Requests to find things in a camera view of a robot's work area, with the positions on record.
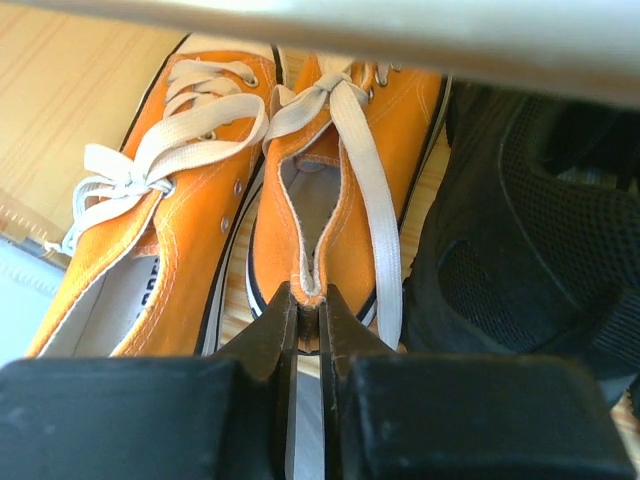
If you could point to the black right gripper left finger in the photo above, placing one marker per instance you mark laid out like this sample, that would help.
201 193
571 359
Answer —
230 415

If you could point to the black sneaker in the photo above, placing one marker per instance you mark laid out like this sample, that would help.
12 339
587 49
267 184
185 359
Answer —
531 245

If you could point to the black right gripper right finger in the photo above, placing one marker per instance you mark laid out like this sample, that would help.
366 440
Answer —
449 416

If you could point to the orange sneaker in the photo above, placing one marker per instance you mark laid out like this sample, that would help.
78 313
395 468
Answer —
343 153
155 219

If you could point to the wooden shoe cabinet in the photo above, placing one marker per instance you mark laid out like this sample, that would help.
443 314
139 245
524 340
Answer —
77 82

